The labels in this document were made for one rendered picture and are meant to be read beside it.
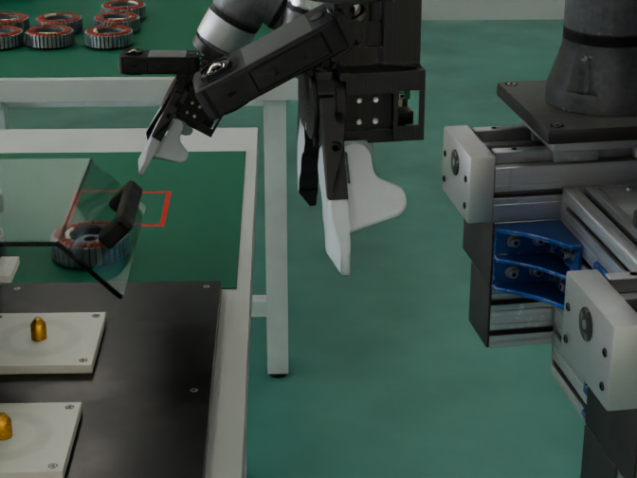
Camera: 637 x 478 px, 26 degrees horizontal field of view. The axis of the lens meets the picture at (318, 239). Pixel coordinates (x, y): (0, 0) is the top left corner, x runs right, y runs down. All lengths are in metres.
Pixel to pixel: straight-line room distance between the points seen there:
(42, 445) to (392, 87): 0.70
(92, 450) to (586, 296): 0.56
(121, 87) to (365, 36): 2.06
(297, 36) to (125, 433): 0.70
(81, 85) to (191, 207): 0.84
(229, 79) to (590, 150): 0.89
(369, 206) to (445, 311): 2.69
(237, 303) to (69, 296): 0.23
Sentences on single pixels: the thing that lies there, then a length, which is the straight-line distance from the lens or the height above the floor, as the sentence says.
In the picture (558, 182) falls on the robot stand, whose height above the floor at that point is 0.95.
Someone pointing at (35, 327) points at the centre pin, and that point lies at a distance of 1.75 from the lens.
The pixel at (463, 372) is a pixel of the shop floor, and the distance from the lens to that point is 3.36.
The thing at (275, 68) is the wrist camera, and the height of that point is 1.29.
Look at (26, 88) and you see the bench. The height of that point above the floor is 0.73.
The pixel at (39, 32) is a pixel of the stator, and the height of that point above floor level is 0.79.
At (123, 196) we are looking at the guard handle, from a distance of 1.41.
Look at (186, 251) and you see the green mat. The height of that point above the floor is 0.75.
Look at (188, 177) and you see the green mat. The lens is 2.39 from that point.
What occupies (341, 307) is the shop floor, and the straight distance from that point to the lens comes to 3.67.
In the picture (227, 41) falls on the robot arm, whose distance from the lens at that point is 1.92.
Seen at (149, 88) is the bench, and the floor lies 0.73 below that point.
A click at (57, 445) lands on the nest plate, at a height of 0.78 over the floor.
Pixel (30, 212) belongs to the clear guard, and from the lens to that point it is 1.37.
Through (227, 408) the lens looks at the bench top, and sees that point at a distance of 1.65.
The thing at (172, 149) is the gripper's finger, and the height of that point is 0.94.
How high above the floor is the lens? 1.55
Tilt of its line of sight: 22 degrees down
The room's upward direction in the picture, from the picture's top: straight up
